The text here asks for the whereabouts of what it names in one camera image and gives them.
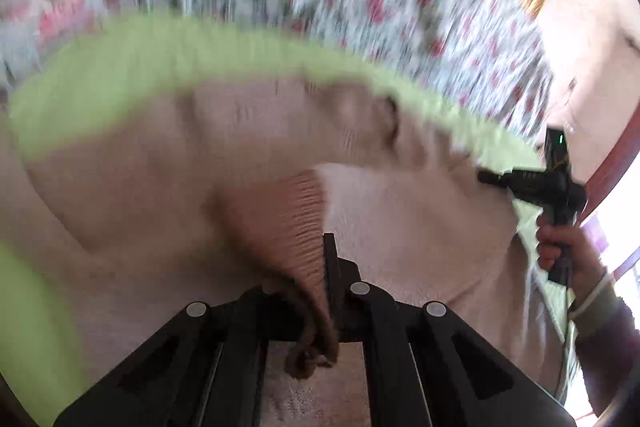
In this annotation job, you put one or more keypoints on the person's right hand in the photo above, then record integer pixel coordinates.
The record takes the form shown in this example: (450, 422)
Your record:
(555, 242)

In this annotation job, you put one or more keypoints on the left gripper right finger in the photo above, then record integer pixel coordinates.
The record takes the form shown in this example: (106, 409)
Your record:
(424, 365)

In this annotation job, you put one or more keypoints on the purple sleeved right forearm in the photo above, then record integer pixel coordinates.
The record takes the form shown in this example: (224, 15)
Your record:
(607, 342)

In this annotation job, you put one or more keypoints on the green bed sheet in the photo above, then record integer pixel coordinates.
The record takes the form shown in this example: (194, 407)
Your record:
(94, 80)

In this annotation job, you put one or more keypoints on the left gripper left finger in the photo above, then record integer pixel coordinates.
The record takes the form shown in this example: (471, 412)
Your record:
(205, 367)

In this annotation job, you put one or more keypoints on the beige knit sweater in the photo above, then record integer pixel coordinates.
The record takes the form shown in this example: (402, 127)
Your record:
(203, 193)

